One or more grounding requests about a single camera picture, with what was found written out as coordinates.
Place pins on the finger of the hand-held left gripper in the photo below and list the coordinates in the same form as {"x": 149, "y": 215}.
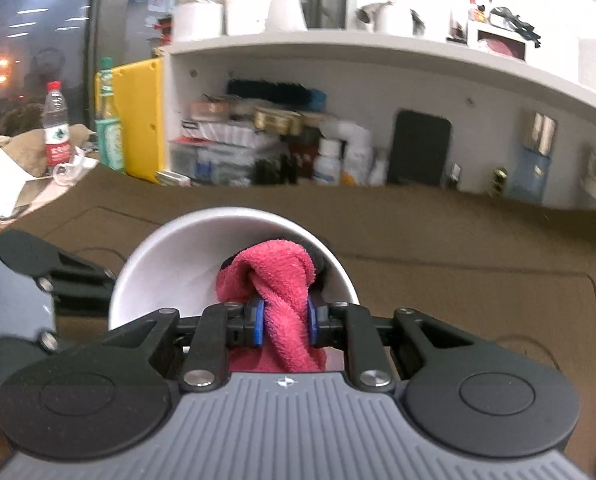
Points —
{"x": 38, "y": 255}

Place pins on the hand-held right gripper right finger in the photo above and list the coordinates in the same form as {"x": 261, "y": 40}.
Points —
{"x": 313, "y": 322}

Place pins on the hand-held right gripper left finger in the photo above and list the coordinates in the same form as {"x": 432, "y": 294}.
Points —
{"x": 256, "y": 322}

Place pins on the pink cloth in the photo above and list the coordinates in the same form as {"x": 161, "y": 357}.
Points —
{"x": 278, "y": 285}

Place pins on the white bowl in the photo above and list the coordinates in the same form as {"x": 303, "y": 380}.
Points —
{"x": 178, "y": 260}

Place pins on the brown plush toy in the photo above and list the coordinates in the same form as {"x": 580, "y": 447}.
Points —
{"x": 23, "y": 145}

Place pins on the water bottle red label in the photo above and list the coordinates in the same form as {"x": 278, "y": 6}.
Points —
{"x": 57, "y": 130}

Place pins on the green glass bottle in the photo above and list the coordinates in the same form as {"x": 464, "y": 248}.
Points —
{"x": 109, "y": 135}

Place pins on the small white bottle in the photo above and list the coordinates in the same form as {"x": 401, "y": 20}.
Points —
{"x": 327, "y": 165}

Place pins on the clear plastic box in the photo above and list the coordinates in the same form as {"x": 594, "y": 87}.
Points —
{"x": 218, "y": 160}

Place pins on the yellow plastic panel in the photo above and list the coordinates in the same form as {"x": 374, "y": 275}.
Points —
{"x": 143, "y": 115}

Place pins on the grey striped box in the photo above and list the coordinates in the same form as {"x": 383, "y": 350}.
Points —
{"x": 218, "y": 131}

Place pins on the gold round tin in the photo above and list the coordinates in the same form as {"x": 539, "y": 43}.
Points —
{"x": 278, "y": 120}

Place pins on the black rectangular pad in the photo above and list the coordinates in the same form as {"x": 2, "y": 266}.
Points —
{"x": 420, "y": 147}

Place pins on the black brush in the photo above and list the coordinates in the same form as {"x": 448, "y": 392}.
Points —
{"x": 268, "y": 92}

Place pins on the white shelf unit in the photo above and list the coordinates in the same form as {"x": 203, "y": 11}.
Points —
{"x": 377, "y": 45}

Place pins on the white jar orange lid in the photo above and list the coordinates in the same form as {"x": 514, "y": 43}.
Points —
{"x": 198, "y": 12}

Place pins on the white paper roll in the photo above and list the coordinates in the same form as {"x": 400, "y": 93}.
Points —
{"x": 248, "y": 10}

